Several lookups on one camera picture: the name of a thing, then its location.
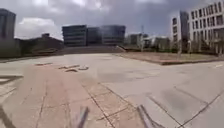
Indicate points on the grey multi-storey building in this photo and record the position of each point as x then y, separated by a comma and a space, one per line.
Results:
6, 25

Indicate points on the glass office building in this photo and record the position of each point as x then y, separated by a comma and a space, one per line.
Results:
93, 35

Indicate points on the robot's own part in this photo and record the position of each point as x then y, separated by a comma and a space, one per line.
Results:
82, 118
145, 117

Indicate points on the grey stone slab plaza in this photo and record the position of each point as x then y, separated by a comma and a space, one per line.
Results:
133, 86

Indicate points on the row of trees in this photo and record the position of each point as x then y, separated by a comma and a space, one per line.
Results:
20, 48

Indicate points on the low dark building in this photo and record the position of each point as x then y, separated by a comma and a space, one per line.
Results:
43, 41

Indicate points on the loose paving slabs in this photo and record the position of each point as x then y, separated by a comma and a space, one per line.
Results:
73, 68

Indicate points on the raised reddish bed with kerb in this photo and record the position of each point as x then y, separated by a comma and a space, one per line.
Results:
166, 57

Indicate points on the white multi-storey building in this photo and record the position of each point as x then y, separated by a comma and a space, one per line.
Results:
206, 23

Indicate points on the wide stone stairs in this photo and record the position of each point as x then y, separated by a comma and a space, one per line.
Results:
91, 49

